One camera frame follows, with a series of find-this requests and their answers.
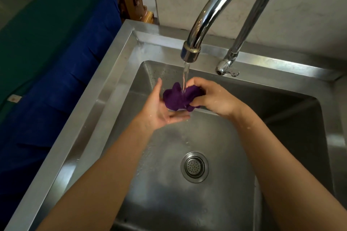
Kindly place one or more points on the person's left forearm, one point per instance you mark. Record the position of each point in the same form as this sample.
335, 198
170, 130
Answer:
100, 184

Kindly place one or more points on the chrome gooseneck faucet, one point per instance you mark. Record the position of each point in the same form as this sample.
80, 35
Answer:
217, 8

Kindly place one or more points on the green fabric cover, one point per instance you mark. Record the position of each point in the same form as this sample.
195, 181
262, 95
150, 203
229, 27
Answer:
35, 30

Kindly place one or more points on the person's right forearm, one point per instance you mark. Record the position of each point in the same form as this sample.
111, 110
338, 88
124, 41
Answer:
282, 174

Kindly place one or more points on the small white tag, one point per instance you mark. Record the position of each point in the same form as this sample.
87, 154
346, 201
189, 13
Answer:
14, 98

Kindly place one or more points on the blue fabric cover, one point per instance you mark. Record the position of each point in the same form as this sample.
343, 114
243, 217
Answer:
62, 82

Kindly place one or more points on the person's right hand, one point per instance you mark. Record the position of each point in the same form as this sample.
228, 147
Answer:
217, 99

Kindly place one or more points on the metal sink drain strainer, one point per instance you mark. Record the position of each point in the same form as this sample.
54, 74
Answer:
195, 167

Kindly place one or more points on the person's right thumb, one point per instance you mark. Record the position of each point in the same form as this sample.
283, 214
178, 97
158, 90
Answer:
197, 101

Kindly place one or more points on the person's left hand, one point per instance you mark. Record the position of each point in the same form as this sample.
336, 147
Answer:
155, 111

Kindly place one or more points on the person's left thumb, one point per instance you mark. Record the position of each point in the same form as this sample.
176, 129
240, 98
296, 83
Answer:
156, 90

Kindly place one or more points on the stainless steel sink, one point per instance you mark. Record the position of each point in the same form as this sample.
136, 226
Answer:
113, 82

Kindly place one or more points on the purple cloth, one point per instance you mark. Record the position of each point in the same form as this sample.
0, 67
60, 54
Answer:
177, 99

